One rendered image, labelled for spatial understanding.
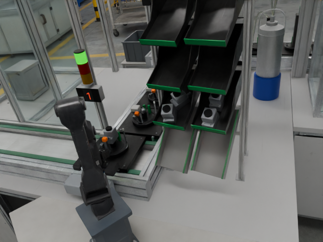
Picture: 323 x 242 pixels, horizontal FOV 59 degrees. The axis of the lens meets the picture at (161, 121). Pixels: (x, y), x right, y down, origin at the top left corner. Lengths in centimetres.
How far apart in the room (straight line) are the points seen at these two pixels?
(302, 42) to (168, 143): 123
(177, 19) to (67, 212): 91
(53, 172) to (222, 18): 99
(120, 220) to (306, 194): 132
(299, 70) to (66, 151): 157
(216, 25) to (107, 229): 73
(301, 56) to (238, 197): 118
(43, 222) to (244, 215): 82
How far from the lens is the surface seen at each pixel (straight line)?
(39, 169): 149
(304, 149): 178
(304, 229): 232
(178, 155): 120
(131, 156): 134
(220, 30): 94
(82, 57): 134
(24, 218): 143
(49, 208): 141
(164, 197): 128
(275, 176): 137
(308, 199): 206
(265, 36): 174
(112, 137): 133
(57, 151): 162
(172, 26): 99
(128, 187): 125
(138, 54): 326
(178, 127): 106
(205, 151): 118
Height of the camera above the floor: 181
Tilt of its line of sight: 33 degrees down
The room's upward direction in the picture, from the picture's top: 8 degrees counter-clockwise
